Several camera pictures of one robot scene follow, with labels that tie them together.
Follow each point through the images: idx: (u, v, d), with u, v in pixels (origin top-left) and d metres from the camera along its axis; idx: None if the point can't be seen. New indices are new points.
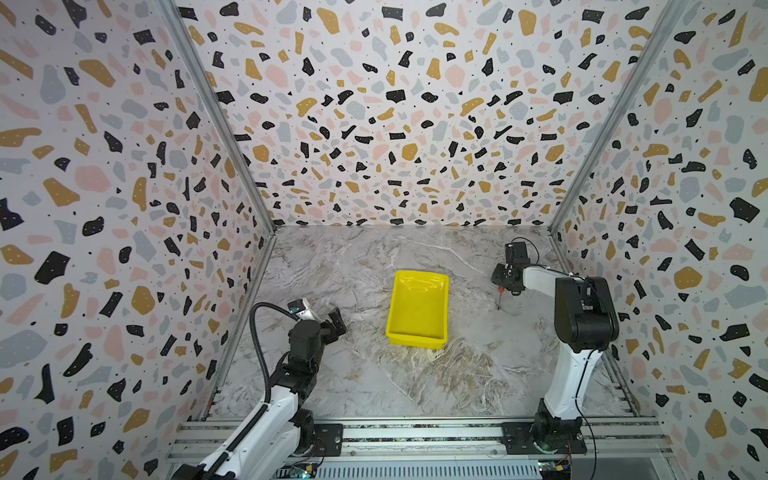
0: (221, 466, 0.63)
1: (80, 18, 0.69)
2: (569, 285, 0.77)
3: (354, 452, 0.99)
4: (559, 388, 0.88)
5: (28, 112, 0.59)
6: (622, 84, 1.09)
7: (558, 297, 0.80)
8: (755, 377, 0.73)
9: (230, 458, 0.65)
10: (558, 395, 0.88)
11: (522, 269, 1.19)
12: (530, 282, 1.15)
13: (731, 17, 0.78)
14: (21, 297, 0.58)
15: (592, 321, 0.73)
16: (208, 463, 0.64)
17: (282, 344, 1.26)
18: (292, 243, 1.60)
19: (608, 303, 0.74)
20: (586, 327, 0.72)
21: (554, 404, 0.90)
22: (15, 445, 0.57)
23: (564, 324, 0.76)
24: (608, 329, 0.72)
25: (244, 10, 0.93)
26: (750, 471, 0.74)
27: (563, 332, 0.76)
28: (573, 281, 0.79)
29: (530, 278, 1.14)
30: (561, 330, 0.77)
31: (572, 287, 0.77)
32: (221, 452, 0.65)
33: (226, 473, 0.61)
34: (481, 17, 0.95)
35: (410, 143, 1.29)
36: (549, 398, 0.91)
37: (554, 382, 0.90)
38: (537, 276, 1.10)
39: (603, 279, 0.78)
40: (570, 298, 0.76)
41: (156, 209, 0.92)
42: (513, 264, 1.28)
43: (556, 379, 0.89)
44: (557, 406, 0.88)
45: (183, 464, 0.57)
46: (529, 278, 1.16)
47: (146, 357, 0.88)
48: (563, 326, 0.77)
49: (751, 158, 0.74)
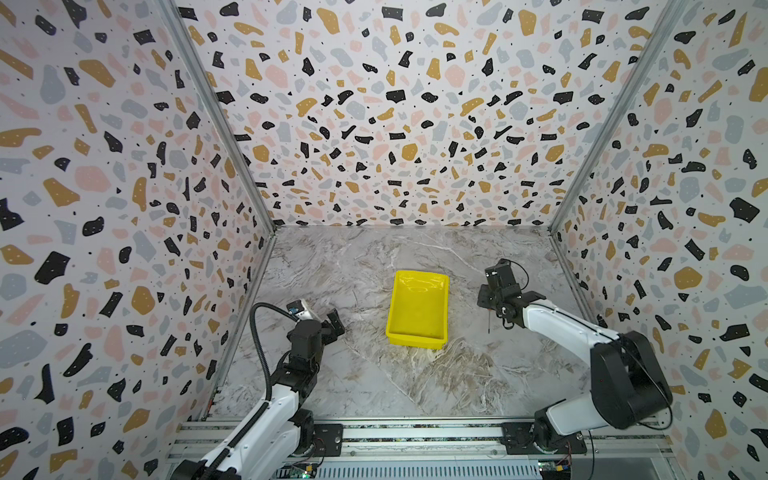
0: (221, 462, 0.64)
1: (80, 17, 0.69)
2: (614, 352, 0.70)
3: (354, 452, 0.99)
4: (575, 418, 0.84)
5: (28, 111, 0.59)
6: (622, 84, 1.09)
7: (597, 370, 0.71)
8: (756, 377, 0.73)
9: (231, 454, 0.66)
10: (570, 421, 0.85)
11: (525, 309, 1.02)
12: (535, 325, 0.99)
13: (731, 17, 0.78)
14: (20, 297, 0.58)
15: (646, 397, 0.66)
16: (209, 459, 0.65)
17: (282, 344, 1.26)
18: (292, 243, 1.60)
19: (655, 367, 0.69)
20: (642, 405, 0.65)
21: (560, 424, 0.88)
22: (15, 445, 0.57)
23: (613, 403, 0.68)
24: (661, 396, 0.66)
25: (244, 10, 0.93)
26: (750, 471, 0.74)
27: (612, 410, 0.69)
28: (613, 350, 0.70)
29: (536, 320, 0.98)
30: (609, 408, 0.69)
31: (617, 355, 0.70)
32: (222, 448, 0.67)
33: (228, 469, 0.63)
34: (481, 17, 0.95)
35: (410, 143, 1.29)
36: (555, 414, 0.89)
37: (565, 406, 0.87)
38: (546, 322, 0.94)
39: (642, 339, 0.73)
40: (617, 376, 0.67)
41: (156, 209, 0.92)
42: (505, 301, 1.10)
43: (571, 411, 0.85)
44: (565, 429, 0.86)
45: (183, 461, 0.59)
46: (532, 320, 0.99)
47: (146, 357, 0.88)
48: (611, 403, 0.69)
49: (751, 158, 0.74)
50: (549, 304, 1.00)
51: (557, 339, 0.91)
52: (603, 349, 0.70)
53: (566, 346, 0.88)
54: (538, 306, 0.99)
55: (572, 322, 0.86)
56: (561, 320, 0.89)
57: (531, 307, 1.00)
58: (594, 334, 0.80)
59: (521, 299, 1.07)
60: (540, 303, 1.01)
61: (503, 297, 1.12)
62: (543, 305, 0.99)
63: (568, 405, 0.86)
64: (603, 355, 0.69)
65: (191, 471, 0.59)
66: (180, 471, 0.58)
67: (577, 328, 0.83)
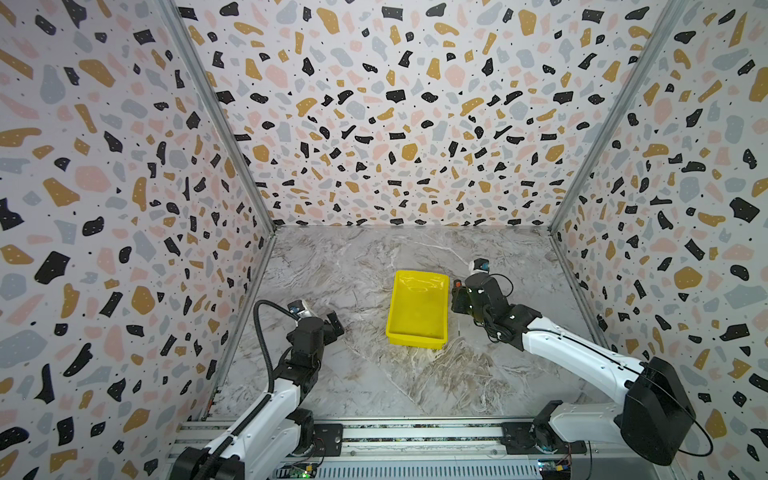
0: (225, 449, 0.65)
1: (80, 17, 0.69)
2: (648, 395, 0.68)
3: (353, 452, 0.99)
4: (582, 430, 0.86)
5: (28, 111, 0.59)
6: (622, 84, 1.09)
7: (631, 411, 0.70)
8: (756, 377, 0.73)
9: (234, 442, 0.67)
10: (576, 432, 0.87)
11: (528, 338, 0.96)
12: (540, 351, 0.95)
13: (731, 17, 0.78)
14: (20, 297, 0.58)
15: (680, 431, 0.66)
16: (212, 446, 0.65)
17: (282, 344, 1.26)
18: (292, 243, 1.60)
19: (683, 398, 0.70)
20: (677, 440, 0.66)
21: (565, 432, 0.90)
22: (15, 445, 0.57)
23: (648, 442, 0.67)
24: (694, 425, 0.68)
25: (244, 10, 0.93)
26: (750, 471, 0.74)
27: (647, 448, 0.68)
28: (646, 391, 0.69)
29: (543, 349, 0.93)
30: (644, 447, 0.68)
31: (650, 397, 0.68)
32: (225, 436, 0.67)
33: (231, 456, 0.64)
34: (481, 17, 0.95)
35: (410, 143, 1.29)
36: (559, 424, 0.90)
37: (571, 418, 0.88)
38: (556, 352, 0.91)
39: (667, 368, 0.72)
40: (656, 418, 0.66)
41: (156, 209, 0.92)
42: (498, 324, 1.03)
43: (580, 425, 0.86)
44: (570, 437, 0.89)
45: (186, 449, 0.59)
46: (537, 347, 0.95)
47: (146, 357, 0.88)
48: (646, 443, 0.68)
49: (751, 158, 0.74)
50: (551, 328, 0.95)
51: (572, 367, 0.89)
52: (638, 392, 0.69)
53: (582, 375, 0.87)
54: (542, 335, 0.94)
55: (589, 355, 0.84)
56: (578, 352, 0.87)
57: (534, 336, 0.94)
58: (617, 368, 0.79)
59: (515, 321, 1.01)
60: (541, 327, 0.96)
61: (494, 319, 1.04)
62: (546, 331, 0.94)
63: (574, 418, 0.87)
64: (640, 399, 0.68)
65: (194, 458, 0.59)
66: (182, 460, 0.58)
67: (598, 360, 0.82)
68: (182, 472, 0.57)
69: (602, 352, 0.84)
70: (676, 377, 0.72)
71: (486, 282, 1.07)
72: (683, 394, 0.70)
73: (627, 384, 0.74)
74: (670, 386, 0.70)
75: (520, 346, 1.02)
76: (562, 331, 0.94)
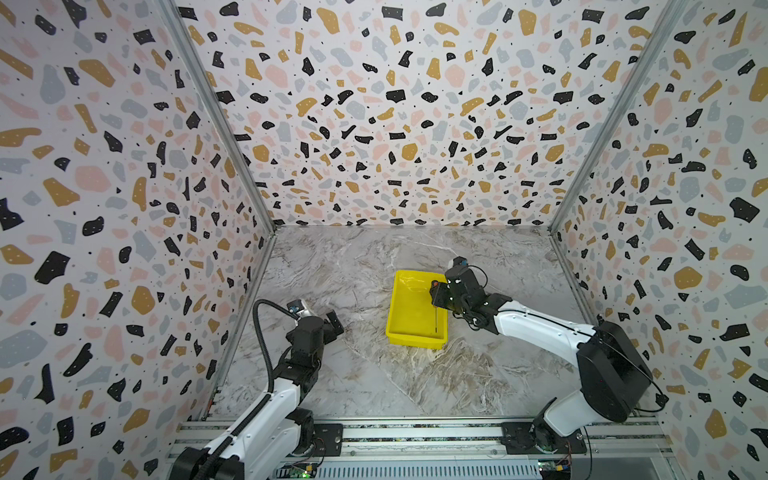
0: (225, 449, 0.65)
1: (80, 17, 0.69)
2: (597, 355, 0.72)
3: (353, 452, 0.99)
4: (575, 421, 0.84)
5: (28, 111, 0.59)
6: (622, 84, 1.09)
7: (586, 371, 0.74)
8: (756, 377, 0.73)
9: (234, 442, 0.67)
10: (570, 422, 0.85)
11: (497, 318, 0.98)
12: (509, 330, 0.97)
13: (731, 17, 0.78)
14: (20, 297, 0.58)
15: (632, 386, 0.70)
16: (212, 446, 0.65)
17: (282, 344, 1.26)
18: (292, 243, 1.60)
19: (633, 355, 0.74)
20: (630, 395, 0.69)
21: (561, 427, 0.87)
22: (15, 445, 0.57)
23: (605, 400, 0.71)
24: (647, 380, 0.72)
25: (244, 10, 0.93)
26: (750, 471, 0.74)
27: (606, 407, 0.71)
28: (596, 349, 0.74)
29: (510, 328, 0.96)
30: (603, 406, 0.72)
31: (600, 358, 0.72)
32: (225, 436, 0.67)
33: (231, 457, 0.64)
34: (481, 17, 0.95)
35: (410, 143, 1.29)
36: (555, 421, 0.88)
37: (562, 411, 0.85)
38: (522, 328, 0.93)
39: (616, 330, 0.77)
40: (605, 373, 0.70)
41: (156, 209, 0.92)
42: (474, 311, 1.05)
43: (570, 415, 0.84)
44: (567, 430, 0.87)
45: (185, 449, 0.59)
46: (506, 327, 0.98)
47: (146, 357, 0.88)
48: (604, 400, 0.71)
49: (751, 158, 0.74)
50: (517, 307, 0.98)
51: (537, 341, 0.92)
52: (588, 350, 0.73)
53: (547, 347, 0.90)
54: (508, 314, 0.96)
55: (548, 325, 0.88)
56: (540, 324, 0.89)
57: (502, 315, 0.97)
58: (572, 334, 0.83)
59: (489, 306, 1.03)
60: (509, 307, 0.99)
61: (471, 307, 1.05)
62: (513, 309, 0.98)
63: (561, 405, 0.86)
64: (591, 361, 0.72)
65: (194, 457, 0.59)
66: (182, 460, 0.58)
67: (556, 329, 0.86)
68: (181, 473, 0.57)
69: (560, 322, 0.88)
70: (626, 338, 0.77)
71: (463, 273, 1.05)
72: (634, 352, 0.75)
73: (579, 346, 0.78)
74: (619, 344, 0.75)
75: (494, 328, 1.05)
76: (527, 308, 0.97)
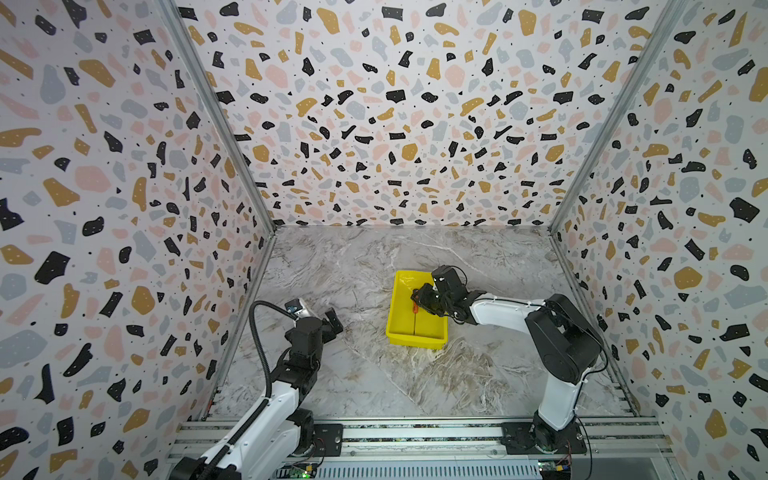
0: (221, 459, 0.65)
1: (80, 17, 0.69)
2: (543, 320, 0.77)
3: (353, 452, 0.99)
4: (561, 407, 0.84)
5: (28, 111, 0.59)
6: (622, 84, 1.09)
7: (537, 337, 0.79)
8: (756, 377, 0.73)
9: (231, 451, 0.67)
10: (560, 413, 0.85)
11: (473, 308, 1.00)
12: (483, 317, 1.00)
13: (731, 17, 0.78)
14: (20, 297, 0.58)
15: (580, 347, 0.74)
16: (209, 455, 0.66)
17: (282, 344, 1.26)
18: (292, 243, 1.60)
19: (578, 318, 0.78)
20: (579, 355, 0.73)
21: (552, 418, 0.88)
22: (15, 445, 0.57)
23: (557, 362, 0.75)
24: (594, 342, 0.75)
25: (244, 10, 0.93)
26: (750, 471, 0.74)
27: (561, 369, 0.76)
28: (543, 314, 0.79)
29: (484, 314, 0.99)
30: (558, 369, 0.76)
31: (546, 322, 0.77)
32: (222, 445, 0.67)
33: (228, 466, 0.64)
34: (481, 17, 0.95)
35: (410, 143, 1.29)
36: (546, 412, 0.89)
37: (546, 396, 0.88)
38: (493, 313, 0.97)
39: (563, 298, 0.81)
40: (551, 335, 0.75)
41: (156, 209, 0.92)
42: (456, 305, 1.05)
43: (553, 398, 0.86)
44: (558, 421, 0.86)
45: (183, 458, 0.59)
46: (482, 315, 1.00)
47: (146, 357, 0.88)
48: (557, 363, 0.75)
49: (751, 158, 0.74)
50: (488, 294, 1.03)
51: (506, 323, 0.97)
52: (536, 315, 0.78)
53: (515, 327, 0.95)
54: (480, 301, 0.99)
55: (508, 303, 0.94)
56: (502, 304, 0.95)
57: (478, 302, 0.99)
58: (527, 307, 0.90)
59: (469, 298, 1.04)
60: (481, 296, 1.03)
61: (453, 300, 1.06)
62: (483, 297, 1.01)
63: (548, 397, 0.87)
64: (538, 326, 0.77)
65: (191, 468, 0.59)
66: (179, 469, 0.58)
67: (514, 305, 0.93)
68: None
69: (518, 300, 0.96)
70: (573, 304, 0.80)
71: (447, 270, 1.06)
72: (578, 316, 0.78)
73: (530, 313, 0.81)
74: (563, 309, 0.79)
75: (474, 322, 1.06)
76: (493, 294, 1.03)
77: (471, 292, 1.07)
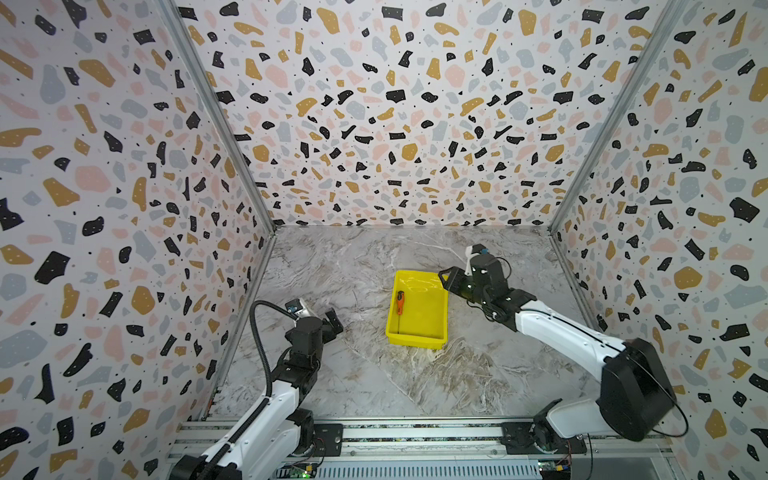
0: (222, 457, 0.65)
1: (80, 18, 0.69)
2: (624, 374, 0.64)
3: (353, 452, 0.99)
4: (575, 424, 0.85)
5: (28, 111, 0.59)
6: (622, 84, 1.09)
7: (608, 386, 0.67)
8: (756, 377, 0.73)
9: (231, 450, 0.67)
10: (569, 426, 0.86)
11: (518, 315, 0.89)
12: (529, 330, 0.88)
13: (731, 17, 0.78)
14: (20, 298, 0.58)
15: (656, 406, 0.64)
16: (209, 454, 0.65)
17: (282, 344, 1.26)
18: (292, 243, 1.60)
19: (660, 374, 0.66)
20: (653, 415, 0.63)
21: (560, 427, 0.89)
22: (15, 445, 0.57)
23: (622, 416, 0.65)
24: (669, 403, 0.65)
25: (244, 10, 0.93)
26: (750, 471, 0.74)
27: (623, 425, 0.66)
28: (621, 362, 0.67)
29: (531, 328, 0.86)
30: (620, 422, 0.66)
31: (628, 377, 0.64)
32: (222, 444, 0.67)
33: (229, 464, 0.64)
34: (481, 17, 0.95)
35: (410, 143, 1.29)
36: (555, 420, 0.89)
37: (562, 410, 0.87)
38: (544, 330, 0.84)
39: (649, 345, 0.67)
40: (631, 393, 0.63)
41: (156, 209, 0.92)
42: (495, 305, 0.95)
43: (569, 416, 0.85)
44: (566, 432, 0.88)
45: (183, 457, 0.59)
46: (527, 326, 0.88)
47: (146, 357, 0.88)
48: (623, 417, 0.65)
49: (752, 158, 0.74)
50: (545, 308, 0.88)
51: (558, 347, 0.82)
52: (616, 365, 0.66)
53: (566, 354, 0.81)
54: (530, 312, 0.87)
55: (568, 329, 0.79)
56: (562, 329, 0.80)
57: (527, 313, 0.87)
58: (599, 347, 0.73)
59: (512, 302, 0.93)
60: (533, 306, 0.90)
61: (492, 300, 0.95)
62: (536, 309, 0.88)
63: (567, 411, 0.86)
64: (617, 375, 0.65)
65: (191, 466, 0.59)
66: (179, 468, 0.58)
67: (582, 338, 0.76)
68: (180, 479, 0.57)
69: (585, 329, 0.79)
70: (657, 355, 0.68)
71: (491, 263, 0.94)
72: (661, 370, 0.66)
73: (606, 360, 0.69)
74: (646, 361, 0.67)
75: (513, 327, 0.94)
76: (551, 309, 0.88)
77: (511, 289, 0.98)
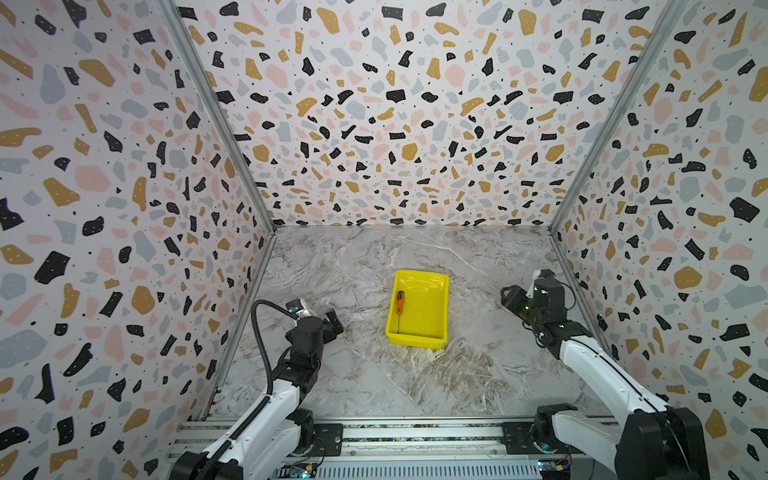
0: (224, 453, 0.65)
1: (80, 18, 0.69)
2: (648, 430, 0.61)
3: (353, 452, 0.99)
4: (580, 438, 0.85)
5: (28, 111, 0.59)
6: (622, 84, 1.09)
7: (632, 437, 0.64)
8: (756, 377, 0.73)
9: (232, 446, 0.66)
10: (574, 437, 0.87)
11: (564, 343, 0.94)
12: (573, 362, 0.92)
13: (731, 17, 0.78)
14: (20, 297, 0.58)
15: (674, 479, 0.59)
16: (211, 450, 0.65)
17: (282, 344, 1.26)
18: (292, 243, 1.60)
19: (699, 455, 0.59)
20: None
21: (562, 430, 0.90)
22: (15, 445, 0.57)
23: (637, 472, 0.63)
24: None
25: (244, 10, 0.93)
26: (750, 471, 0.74)
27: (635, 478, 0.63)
28: (652, 420, 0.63)
29: (574, 358, 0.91)
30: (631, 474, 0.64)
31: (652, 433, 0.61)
32: (223, 440, 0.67)
33: (230, 460, 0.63)
34: (481, 17, 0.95)
35: (410, 143, 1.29)
36: (560, 422, 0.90)
37: (575, 424, 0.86)
38: (586, 366, 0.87)
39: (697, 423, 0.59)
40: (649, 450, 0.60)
41: (156, 209, 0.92)
42: (545, 327, 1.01)
43: (579, 433, 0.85)
44: (564, 436, 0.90)
45: (184, 453, 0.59)
46: (570, 356, 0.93)
47: (146, 357, 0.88)
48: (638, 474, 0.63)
49: (752, 158, 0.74)
50: (596, 346, 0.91)
51: (597, 387, 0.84)
52: (643, 418, 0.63)
53: (603, 396, 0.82)
54: (577, 344, 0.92)
55: (611, 372, 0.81)
56: (603, 368, 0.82)
57: (571, 343, 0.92)
58: (635, 397, 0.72)
59: (563, 330, 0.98)
60: (584, 342, 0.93)
61: (544, 322, 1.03)
62: (586, 345, 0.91)
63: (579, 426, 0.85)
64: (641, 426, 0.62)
65: (193, 462, 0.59)
66: (181, 465, 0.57)
67: (621, 383, 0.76)
68: (181, 476, 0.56)
69: (630, 378, 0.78)
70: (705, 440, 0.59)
71: (555, 287, 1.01)
72: (701, 452, 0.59)
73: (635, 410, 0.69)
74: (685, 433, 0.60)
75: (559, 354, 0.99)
76: (602, 349, 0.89)
77: (566, 319, 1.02)
